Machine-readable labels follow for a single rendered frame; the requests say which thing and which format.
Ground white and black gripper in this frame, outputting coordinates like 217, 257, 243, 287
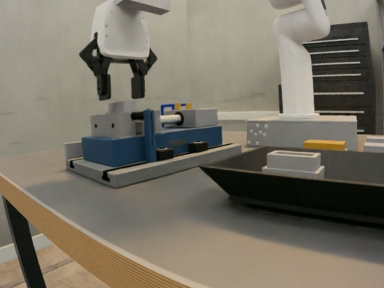
79, 0, 158, 101

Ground yellow rectangular block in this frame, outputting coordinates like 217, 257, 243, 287
304, 140, 346, 150

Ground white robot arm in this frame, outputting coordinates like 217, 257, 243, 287
115, 0, 330, 119

